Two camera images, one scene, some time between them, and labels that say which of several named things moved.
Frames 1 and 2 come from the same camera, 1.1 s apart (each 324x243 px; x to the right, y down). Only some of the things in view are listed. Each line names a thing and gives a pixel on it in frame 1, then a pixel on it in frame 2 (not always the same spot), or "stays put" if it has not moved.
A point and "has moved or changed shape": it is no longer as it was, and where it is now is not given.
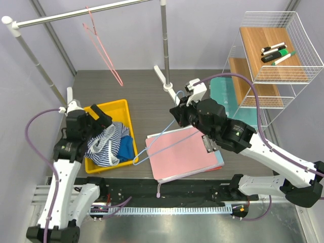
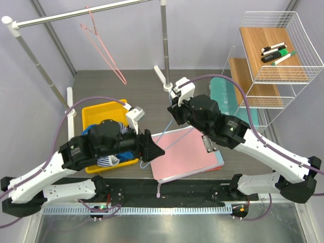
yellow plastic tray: [119, 112] stays put
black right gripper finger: [183, 108] stays put
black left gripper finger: [104, 120] -> [149, 139]
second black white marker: [274, 50] stays put
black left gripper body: [93, 127] -> [143, 148]
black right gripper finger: [178, 113] stays put
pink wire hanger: [94, 38] has moved or changed shape
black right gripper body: [192, 116] stays put
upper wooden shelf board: [254, 38] stays put
